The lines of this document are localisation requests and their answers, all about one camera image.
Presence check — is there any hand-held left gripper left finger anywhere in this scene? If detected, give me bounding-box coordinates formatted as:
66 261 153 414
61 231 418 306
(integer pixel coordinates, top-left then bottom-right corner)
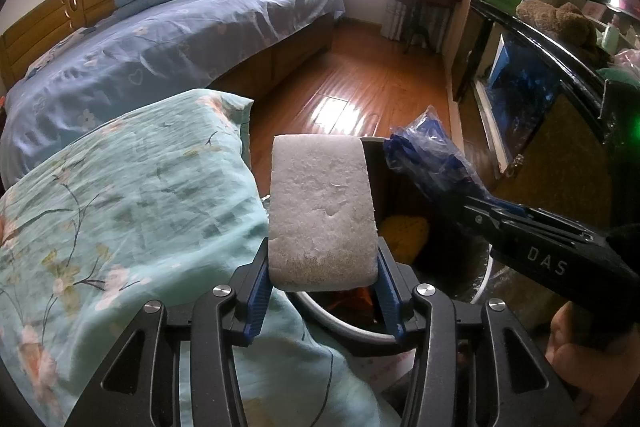
62 237 275 427

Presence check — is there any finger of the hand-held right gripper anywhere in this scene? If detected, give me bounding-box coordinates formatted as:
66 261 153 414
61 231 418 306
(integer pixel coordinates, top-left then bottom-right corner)
452 197 583 235
432 199 576 253

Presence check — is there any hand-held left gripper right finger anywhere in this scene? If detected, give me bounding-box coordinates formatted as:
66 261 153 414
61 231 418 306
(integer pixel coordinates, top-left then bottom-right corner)
375 251 583 427

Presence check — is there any round metal trash can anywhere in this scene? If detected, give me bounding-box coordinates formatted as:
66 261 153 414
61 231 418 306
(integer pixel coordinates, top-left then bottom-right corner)
260 134 501 358

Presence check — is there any white foam block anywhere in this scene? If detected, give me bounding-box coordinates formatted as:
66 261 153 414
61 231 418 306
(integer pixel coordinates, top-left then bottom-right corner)
267 134 379 293

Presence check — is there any person's right hand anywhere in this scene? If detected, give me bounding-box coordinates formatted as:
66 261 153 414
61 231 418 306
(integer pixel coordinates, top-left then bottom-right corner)
545 301 640 413

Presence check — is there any black glass cabinet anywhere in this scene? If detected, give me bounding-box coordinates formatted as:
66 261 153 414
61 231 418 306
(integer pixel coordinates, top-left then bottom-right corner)
452 0 640 258

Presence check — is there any teal floral blanket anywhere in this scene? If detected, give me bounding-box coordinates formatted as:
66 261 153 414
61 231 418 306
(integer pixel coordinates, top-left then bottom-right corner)
0 88 401 427

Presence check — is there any brown teddy bear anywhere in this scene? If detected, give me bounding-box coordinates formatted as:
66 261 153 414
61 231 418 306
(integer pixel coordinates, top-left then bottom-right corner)
515 0 598 48

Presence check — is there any coat rack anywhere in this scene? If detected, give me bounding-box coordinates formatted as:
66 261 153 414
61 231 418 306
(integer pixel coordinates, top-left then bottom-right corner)
400 0 441 52

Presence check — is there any bed with blue sheet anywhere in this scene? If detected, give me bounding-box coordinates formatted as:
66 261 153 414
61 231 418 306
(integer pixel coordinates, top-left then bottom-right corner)
0 0 346 188

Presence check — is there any wooden headboard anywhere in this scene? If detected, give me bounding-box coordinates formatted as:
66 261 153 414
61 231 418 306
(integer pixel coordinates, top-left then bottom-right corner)
0 0 146 92

